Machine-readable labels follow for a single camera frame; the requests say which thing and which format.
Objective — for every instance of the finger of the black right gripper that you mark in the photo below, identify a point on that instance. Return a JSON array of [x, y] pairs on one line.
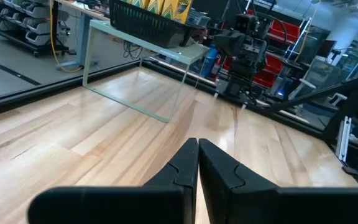
[[228, 43]]

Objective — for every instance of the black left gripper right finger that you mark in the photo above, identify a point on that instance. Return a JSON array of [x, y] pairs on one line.
[[225, 183]]

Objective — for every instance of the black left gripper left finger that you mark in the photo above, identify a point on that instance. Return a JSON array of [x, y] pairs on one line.
[[182, 174]]

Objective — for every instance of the black plastic mesh basket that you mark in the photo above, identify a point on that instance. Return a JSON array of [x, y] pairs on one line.
[[145, 26], [199, 20]]

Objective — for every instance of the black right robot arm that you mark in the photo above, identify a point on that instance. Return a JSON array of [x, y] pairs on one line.
[[244, 74]]

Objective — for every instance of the white mesh office chair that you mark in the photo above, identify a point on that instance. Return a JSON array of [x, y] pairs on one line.
[[304, 84]]

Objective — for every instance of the grey desk leg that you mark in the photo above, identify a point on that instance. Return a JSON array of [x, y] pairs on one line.
[[84, 40]]

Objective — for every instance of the red plastic container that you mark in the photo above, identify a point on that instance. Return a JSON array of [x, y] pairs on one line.
[[220, 63]]

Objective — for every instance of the red storage bin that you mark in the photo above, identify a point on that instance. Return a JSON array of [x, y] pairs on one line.
[[284, 31], [264, 79], [273, 65]]

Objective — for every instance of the sage green perforated metal riser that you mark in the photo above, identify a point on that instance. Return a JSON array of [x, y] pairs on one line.
[[182, 53]]

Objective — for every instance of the grey storage bin rack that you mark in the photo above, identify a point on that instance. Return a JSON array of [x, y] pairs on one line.
[[36, 12]]

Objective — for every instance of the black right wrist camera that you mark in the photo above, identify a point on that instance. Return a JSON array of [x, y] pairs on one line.
[[245, 23]]

